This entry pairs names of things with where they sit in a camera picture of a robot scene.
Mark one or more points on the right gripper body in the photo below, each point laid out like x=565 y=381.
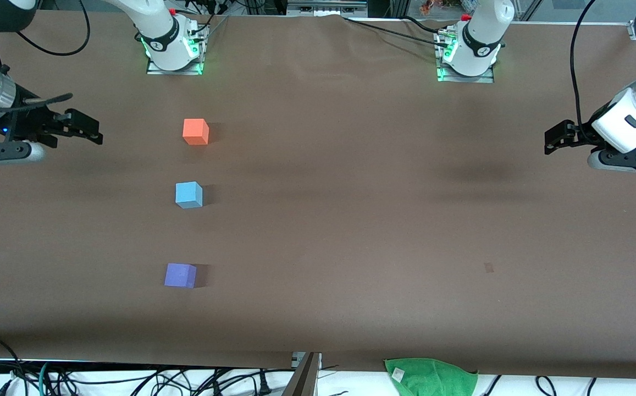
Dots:
x=31 y=122

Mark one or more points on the blue foam block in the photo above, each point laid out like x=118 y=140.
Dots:
x=188 y=194

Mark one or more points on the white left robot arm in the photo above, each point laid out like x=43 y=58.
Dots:
x=482 y=33

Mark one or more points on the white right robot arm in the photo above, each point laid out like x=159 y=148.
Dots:
x=155 y=22

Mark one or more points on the orange foam block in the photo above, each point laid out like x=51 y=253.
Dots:
x=195 y=132

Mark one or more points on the purple foam block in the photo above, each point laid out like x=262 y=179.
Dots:
x=179 y=275

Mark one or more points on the brown table cover sheet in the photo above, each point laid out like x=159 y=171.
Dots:
x=318 y=247

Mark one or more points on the green cloth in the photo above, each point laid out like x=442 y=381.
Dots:
x=433 y=379

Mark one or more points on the grey metal beam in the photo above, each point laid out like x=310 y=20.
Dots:
x=304 y=379

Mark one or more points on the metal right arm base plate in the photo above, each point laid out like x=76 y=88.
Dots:
x=158 y=71

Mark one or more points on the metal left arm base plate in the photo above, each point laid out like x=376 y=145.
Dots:
x=449 y=79

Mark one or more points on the silver metal frame rail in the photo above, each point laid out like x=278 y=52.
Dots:
x=326 y=6

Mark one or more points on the small grey metal bracket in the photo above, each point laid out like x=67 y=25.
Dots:
x=298 y=360

